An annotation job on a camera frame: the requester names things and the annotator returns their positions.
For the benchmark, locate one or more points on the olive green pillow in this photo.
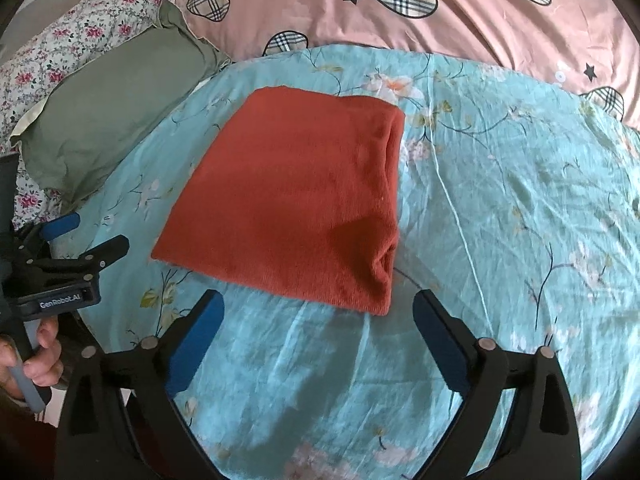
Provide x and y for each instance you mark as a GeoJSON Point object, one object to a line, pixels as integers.
{"type": "Point", "coordinates": [96, 116]}

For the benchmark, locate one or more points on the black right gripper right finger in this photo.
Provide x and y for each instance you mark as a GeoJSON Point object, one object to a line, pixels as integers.
{"type": "Point", "coordinates": [540, 439]}

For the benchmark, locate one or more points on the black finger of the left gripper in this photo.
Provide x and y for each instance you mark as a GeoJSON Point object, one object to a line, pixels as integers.
{"type": "Point", "coordinates": [105, 254]}

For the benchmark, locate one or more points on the teal floral bed sheet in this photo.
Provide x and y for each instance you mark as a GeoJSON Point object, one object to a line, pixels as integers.
{"type": "Point", "coordinates": [518, 207]}

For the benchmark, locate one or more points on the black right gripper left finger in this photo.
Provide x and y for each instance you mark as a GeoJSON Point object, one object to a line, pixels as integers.
{"type": "Point", "coordinates": [119, 418]}

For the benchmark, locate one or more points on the rust orange knitted garment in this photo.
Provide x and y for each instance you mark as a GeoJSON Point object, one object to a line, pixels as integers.
{"type": "Point", "coordinates": [296, 196]}

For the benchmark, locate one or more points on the person's left hand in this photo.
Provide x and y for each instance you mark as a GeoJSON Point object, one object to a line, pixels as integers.
{"type": "Point", "coordinates": [44, 369]}

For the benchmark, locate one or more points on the pink plaid-heart duvet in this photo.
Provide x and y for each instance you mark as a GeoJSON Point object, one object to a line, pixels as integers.
{"type": "Point", "coordinates": [582, 46]}

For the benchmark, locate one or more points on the white floral fabric pillow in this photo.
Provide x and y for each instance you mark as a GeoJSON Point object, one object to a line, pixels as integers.
{"type": "Point", "coordinates": [81, 35]}

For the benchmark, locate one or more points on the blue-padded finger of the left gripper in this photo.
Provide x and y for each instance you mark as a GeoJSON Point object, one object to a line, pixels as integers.
{"type": "Point", "coordinates": [55, 228]}

